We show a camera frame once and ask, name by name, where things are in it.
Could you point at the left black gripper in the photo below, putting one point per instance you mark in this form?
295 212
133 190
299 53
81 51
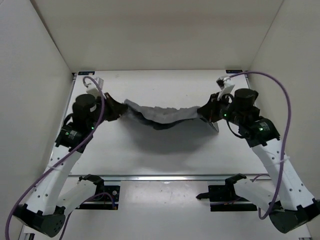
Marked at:
118 108

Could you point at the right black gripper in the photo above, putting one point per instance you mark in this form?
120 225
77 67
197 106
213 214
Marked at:
209 108

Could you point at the grey pleated skirt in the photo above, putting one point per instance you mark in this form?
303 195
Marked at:
160 118

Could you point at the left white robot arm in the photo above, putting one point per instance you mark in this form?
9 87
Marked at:
46 209

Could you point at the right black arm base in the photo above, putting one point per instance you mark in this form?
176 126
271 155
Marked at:
222 200

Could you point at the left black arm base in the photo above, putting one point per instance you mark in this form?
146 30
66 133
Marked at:
106 199

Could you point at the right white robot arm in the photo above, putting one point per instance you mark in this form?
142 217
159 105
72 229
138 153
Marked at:
291 205

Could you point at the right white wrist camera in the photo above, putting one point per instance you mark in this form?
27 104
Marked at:
226 86

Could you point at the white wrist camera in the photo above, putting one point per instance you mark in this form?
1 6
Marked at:
226 86
91 88

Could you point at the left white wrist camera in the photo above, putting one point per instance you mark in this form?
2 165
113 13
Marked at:
91 88

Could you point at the aluminium table edge rail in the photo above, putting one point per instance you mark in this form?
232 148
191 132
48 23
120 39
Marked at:
167 178

